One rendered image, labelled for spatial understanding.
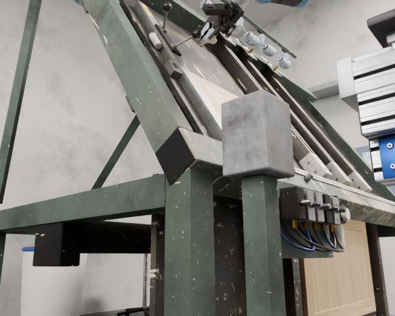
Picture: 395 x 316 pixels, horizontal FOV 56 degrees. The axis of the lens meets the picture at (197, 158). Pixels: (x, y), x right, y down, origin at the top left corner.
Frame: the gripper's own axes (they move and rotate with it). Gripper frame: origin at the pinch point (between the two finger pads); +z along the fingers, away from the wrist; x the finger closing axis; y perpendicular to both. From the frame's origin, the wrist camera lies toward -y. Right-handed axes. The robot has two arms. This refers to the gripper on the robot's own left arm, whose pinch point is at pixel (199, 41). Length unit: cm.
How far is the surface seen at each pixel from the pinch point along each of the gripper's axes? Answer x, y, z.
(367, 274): -85, 146, 46
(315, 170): -52, 52, 8
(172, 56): -6.4, -11.4, 8.8
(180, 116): -52, -33, 7
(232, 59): 30, 52, 6
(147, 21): 21.9, -11.4, 10.1
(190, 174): -70, -36, 11
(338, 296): -92, 99, 51
